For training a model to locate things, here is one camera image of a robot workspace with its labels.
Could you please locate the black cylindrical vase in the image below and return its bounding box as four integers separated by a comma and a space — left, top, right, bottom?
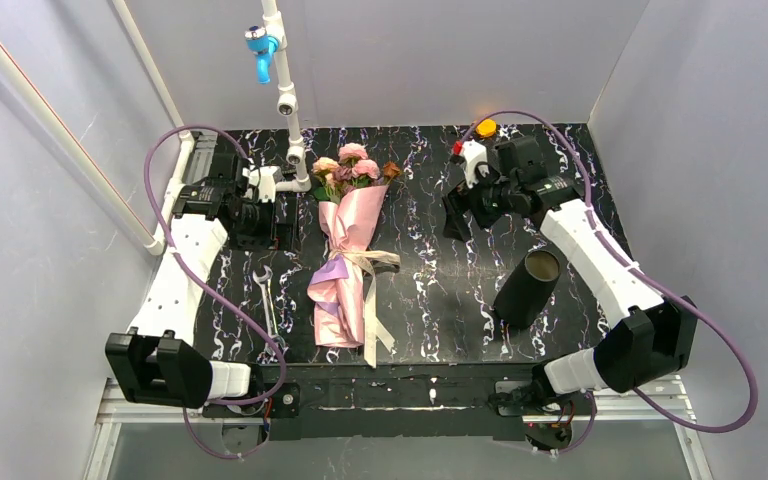
493, 250, 561, 329

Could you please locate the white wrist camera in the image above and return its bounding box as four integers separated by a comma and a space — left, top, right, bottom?
451, 140, 490, 188
244, 166, 283, 203

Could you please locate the cream ribbon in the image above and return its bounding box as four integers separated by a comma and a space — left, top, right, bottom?
328, 249, 401, 369

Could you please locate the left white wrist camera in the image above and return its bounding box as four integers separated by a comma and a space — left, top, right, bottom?
244, 166, 283, 203

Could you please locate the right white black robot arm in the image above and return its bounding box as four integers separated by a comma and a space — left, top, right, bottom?
442, 170, 697, 406

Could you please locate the yellow tape measure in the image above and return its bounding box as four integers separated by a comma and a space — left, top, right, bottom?
474, 118, 498, 139

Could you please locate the aluminium frame rail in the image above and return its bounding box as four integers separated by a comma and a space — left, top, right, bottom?
84, 376, 712, 479

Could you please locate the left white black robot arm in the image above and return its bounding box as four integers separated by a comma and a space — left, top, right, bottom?
105, 212, 287, 409

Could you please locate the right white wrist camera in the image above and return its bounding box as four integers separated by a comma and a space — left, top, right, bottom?
451, 140, 490, 188

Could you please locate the pink rose flower bunch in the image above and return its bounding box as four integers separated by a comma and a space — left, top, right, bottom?
312, 143, 403, 203

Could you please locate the silver combination wrench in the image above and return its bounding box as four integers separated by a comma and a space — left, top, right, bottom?
252, 265, 286, 354

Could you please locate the pink bouquet wrapping paper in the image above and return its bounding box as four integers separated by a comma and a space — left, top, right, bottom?
307, 185, 388, 348

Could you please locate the white pvc pipe assembly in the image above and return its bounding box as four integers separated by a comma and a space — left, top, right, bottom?
0, 1, 311, 256

